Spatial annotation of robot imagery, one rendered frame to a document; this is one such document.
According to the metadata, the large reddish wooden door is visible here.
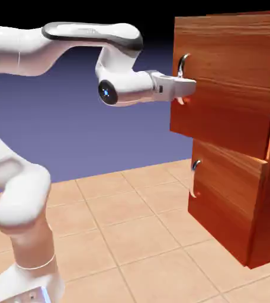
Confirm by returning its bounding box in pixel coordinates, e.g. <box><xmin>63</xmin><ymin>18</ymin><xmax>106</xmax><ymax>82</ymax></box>
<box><xmin>169</xmin><ymin>13</ymin><xmax>270</xmax><ymax>160</ymax></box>

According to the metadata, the short curved metal handle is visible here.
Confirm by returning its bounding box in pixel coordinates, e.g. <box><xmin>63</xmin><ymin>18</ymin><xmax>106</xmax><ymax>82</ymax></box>
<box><xmin>188</xmin><ymin>159</ymin><xmax>203</xmax><ymax>199</ymax></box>

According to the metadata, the long curved metal handle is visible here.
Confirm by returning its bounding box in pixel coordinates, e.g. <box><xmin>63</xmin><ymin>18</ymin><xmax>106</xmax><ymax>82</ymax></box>
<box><xmin>175</xmin><ymin>53</ymin><xmax>192</xmax><ymax>105</ymax></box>

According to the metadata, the small reddish wooden door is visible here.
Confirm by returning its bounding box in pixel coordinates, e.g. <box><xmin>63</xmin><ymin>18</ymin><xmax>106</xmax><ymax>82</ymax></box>
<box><xmin>187</xmin><ymin>138</ymin><xmax>268</xmax><ymax>267</ymax></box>

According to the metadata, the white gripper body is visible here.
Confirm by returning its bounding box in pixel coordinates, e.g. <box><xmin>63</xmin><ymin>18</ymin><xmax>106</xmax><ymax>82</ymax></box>
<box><xmin>172</xmin><ymin>76</ymin><xmax>197</xmax><ymax>102</ymax></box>

